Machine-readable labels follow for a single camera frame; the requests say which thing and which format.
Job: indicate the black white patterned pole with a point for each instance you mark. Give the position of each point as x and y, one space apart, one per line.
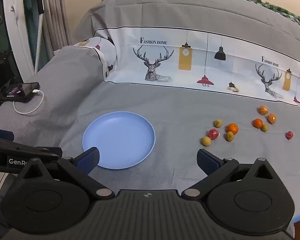
40 42

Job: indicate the black smartphone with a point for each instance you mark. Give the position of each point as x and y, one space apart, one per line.
20 91

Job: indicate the beige curtain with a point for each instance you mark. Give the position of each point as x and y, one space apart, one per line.
57 17

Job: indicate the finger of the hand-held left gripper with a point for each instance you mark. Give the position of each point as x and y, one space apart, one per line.
1 133
27 150

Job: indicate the light blue plate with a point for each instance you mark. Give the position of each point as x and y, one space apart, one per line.
120 135

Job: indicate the grey printed pillow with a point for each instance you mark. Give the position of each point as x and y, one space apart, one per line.
75 67

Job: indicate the grey printed duvet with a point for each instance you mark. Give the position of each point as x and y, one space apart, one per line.
190 17

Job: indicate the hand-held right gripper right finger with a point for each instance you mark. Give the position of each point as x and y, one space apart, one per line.
208 162

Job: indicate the white window frame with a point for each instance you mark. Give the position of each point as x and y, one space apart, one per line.
17 30

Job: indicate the bare orange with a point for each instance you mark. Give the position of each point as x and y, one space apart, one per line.
257 123
232 128

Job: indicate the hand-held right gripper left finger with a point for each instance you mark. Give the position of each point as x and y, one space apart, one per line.
90 158

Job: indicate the plastic-wrapped red apple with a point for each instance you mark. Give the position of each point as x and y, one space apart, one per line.
213 134
289 135

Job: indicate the small yellow-green plum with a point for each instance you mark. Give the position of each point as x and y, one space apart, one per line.
265 127
218 123
206 141
229 136

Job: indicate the plastic-wrapped orange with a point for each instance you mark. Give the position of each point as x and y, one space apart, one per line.
263 110
271 118

